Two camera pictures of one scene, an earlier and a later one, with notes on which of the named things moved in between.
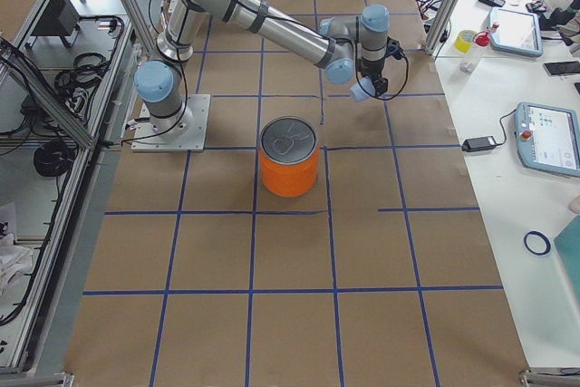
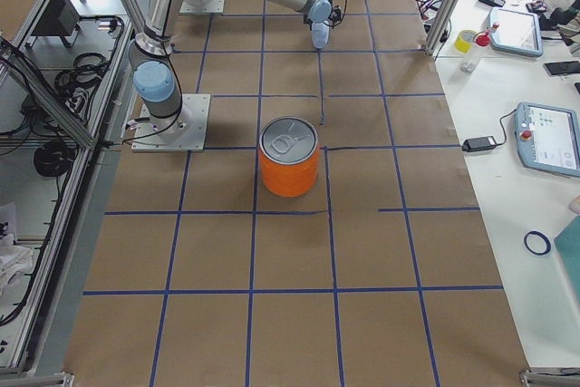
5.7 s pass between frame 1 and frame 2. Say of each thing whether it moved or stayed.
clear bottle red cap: stayed
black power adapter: stayed
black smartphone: stayed
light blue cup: moved
